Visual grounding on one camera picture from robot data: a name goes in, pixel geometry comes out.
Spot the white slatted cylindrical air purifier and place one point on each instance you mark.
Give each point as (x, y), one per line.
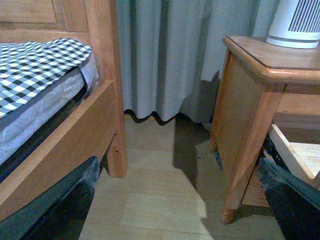
(296, 24)

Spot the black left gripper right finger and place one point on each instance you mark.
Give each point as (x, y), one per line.
(294, 203)

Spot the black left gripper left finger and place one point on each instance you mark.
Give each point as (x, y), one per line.
(60, 212)

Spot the grey mattress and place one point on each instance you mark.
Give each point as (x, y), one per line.
(23, 130)

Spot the wooden nightstand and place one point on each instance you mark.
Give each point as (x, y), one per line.
(261, 84)

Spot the wooden bed frame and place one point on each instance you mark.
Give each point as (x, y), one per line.
(96, 127)

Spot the grey curtain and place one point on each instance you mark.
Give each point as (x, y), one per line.
(172, 53)

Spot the wooden drawer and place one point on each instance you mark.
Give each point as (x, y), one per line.
(299, 148)

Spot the black white checkered sheet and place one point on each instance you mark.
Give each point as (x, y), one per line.
(28, 68)

